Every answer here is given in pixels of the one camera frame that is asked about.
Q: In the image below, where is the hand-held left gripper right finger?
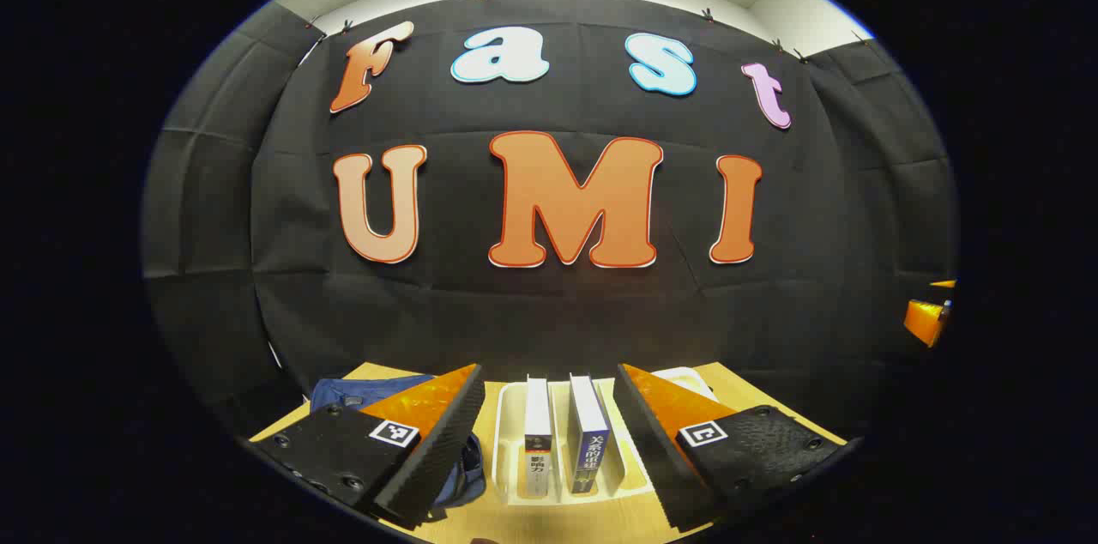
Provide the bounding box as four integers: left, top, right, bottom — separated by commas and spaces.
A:
612, 363, 850, 533

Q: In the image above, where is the white spine book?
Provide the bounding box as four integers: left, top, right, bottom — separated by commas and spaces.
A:
523, 377, 557, 500

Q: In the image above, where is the blue spine book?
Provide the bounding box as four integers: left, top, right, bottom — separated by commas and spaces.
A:
568, 374, 627, 495

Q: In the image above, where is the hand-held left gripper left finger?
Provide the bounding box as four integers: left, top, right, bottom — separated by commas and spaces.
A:
249, 363, 486, 530

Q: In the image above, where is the blue schoolbag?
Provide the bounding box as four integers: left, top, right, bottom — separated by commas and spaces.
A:
309, 374, 487, 519

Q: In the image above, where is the white bookshelf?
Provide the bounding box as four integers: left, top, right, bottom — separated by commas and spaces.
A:
493, 366, 717, 506

